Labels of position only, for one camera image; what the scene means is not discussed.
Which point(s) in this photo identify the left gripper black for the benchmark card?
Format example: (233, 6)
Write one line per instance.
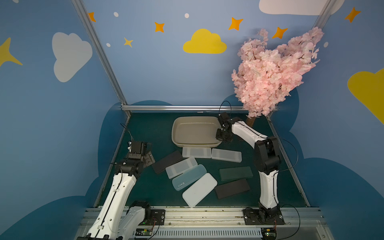
(147, 159)

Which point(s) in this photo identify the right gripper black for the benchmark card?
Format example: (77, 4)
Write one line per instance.
(222, 134)

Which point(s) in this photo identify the dark grey pencil case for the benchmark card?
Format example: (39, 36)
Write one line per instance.
(167, 161)

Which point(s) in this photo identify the beige storage box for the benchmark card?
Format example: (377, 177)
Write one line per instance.
(196, 131)

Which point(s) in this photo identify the clear frosted pencil case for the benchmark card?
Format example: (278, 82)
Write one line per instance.
(181, 167)

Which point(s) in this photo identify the dark green pencil case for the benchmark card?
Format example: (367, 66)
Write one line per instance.
(237, 173)

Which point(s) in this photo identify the black pencil case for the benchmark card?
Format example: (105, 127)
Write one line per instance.
(232, 188)

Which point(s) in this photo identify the white pencil case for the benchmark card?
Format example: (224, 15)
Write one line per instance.
(199, 190)

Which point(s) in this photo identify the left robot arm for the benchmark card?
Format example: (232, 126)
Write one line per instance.
(109, 224)

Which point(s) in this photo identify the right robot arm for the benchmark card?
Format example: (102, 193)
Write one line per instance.
(267, 159)

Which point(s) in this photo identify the clear pencil case upper right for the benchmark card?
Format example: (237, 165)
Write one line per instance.
(227, 155)

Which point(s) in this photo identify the clear pencil case upper left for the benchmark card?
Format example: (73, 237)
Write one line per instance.
(203, 153)

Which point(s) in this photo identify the light blue pencil case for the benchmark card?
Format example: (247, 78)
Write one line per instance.
(189, 177)

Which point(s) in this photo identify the pink cherry blossom tree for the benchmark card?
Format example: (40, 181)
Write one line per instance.
(266, 77)

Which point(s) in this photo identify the left controller board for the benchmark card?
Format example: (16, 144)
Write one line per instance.
(143, 233)

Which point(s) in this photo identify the controller board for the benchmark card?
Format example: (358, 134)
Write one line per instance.
(269, 233)
(143, 233)

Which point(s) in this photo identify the right controller board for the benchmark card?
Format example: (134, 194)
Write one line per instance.
(269, 233)

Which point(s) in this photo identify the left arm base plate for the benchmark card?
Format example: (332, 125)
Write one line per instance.
(157, 218)

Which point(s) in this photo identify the aluminium front rail frame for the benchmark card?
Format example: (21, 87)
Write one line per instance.
(226, 223)

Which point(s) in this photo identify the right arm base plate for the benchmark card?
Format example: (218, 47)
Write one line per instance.
(253, 217)

